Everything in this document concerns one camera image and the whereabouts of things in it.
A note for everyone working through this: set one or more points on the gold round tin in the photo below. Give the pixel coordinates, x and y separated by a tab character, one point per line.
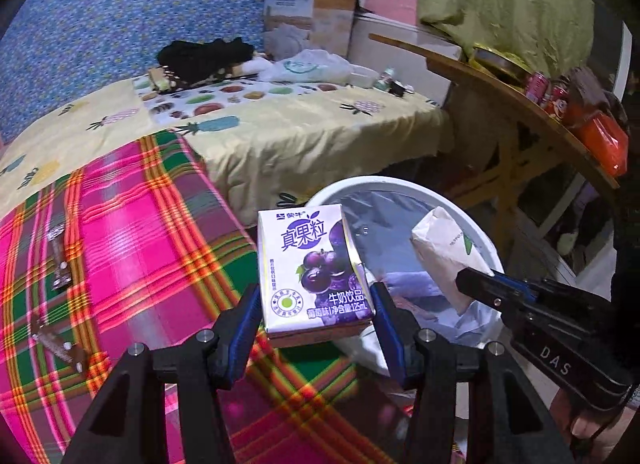
500	61

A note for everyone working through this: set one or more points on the brown polka dot cloth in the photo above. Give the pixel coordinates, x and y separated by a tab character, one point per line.
165	81

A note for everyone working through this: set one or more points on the fruit print cloth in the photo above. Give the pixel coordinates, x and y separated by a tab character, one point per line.
210	103

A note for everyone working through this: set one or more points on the brown candy wrapper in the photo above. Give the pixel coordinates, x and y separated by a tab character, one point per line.
60	344
59	256

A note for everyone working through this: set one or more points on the yellow pineapple bed sheet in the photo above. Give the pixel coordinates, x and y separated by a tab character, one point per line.
300	143

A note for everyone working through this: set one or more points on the white round trash bin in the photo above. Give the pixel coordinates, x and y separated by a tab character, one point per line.
400	186

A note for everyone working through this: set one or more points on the person's right hand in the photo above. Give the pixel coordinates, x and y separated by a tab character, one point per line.
595	439

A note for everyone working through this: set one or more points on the blue floral headboard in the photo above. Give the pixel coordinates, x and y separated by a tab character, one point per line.
125	8

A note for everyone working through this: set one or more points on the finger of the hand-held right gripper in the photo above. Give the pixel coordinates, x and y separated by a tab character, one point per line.
480	289
517	287

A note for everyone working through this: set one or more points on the grey bin liner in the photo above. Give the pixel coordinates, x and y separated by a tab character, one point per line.
380	214

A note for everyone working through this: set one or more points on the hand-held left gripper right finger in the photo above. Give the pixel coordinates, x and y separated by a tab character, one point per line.
395	334

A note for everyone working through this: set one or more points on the dark brown packet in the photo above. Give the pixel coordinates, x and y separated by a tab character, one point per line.
587	86

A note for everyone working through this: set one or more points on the pink plaid blanket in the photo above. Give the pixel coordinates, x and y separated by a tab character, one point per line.
150	244

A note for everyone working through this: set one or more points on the white chest freezer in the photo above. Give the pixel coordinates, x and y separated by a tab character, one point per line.
390	53

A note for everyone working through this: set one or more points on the orange snack packet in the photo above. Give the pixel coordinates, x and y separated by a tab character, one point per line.
600	138

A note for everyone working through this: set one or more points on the printed cardboard box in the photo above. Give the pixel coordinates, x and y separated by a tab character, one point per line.
330	18

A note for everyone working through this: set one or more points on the wooden table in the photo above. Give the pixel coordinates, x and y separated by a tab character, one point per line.
505	103

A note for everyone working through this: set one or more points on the cream paper bag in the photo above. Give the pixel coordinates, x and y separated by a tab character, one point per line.
445	249

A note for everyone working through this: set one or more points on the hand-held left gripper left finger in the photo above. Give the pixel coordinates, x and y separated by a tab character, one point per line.
240	329

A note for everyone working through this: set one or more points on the black clothes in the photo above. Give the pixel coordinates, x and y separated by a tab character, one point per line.
200	56

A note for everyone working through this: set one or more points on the red drink can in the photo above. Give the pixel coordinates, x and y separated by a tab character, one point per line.
556	99
537	86

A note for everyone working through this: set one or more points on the purple milk carton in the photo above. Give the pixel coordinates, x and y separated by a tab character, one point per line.
310	269

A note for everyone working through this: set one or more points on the small black item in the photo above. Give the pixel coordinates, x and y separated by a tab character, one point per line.
400	88

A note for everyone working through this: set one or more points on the white plastic bag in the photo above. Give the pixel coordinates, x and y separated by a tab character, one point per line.
310	67

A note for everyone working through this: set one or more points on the white plastic container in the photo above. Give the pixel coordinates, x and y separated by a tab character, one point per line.
364	77

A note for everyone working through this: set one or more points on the small clear bottle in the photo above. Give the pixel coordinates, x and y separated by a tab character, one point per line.
385	81

